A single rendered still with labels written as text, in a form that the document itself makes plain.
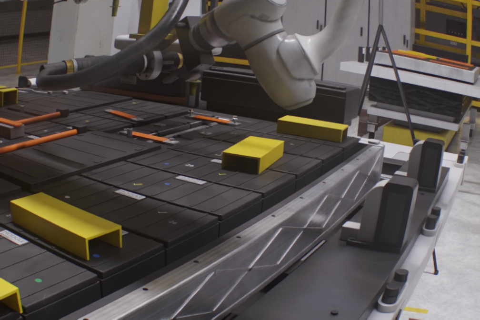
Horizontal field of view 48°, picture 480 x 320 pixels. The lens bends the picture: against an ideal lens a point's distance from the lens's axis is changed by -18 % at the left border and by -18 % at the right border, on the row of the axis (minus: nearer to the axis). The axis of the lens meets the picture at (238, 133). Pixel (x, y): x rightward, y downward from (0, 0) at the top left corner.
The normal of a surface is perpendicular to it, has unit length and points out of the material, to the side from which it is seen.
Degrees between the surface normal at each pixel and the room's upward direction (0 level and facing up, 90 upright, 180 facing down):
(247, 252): 90
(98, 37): 90
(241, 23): 107
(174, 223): 0
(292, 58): 80
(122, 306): 0
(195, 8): 90
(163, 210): 0
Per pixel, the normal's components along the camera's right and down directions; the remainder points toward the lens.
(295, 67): 0.05, 0.12
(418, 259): 0.08, -0.98
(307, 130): -0.39, 0.16
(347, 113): 0.89, 0.16
